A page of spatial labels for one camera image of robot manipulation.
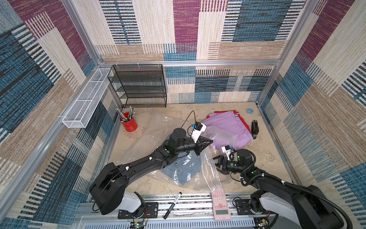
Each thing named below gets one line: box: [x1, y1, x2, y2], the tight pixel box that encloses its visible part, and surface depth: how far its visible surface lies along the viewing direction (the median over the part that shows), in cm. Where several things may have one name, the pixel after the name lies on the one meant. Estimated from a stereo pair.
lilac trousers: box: [202, 110, 254, 151], surface depth 98 cm
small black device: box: [250, 119, 259, 140], surface depth 103 cm
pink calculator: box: [211, 188, 232, 221], surface depth 75 cm
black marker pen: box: [162, 191, 183, 220], surface depth 76 cm
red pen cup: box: [120, 112, 139, 133], surface depth 104 cm
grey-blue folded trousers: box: [159, 151, 203, 186], surface depth 81 cm
